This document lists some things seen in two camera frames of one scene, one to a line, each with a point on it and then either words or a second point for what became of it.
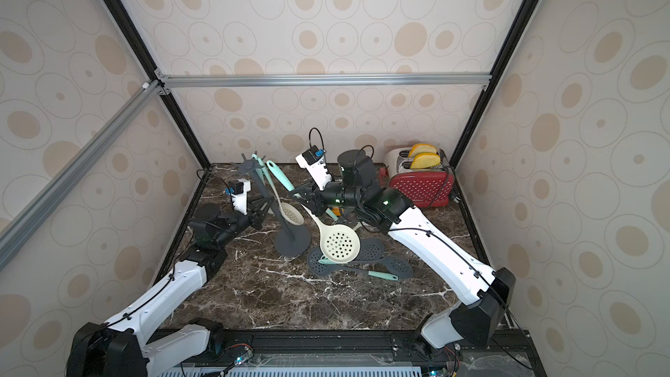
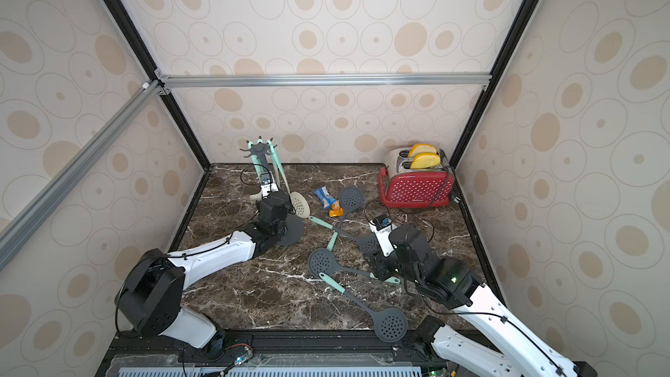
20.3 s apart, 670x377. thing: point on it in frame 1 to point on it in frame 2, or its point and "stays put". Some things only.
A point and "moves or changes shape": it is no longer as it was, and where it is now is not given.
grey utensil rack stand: x=291 y=241 to x=294 y=230
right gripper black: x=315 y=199 to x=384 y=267
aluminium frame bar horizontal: x=328 y=79 stays put
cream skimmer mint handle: x=338 y=243 to x=259 y=160
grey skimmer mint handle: x=393 y=265 moves or changes shape
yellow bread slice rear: x=420 y=148 stays put
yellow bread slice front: x=425 y=161 stays put
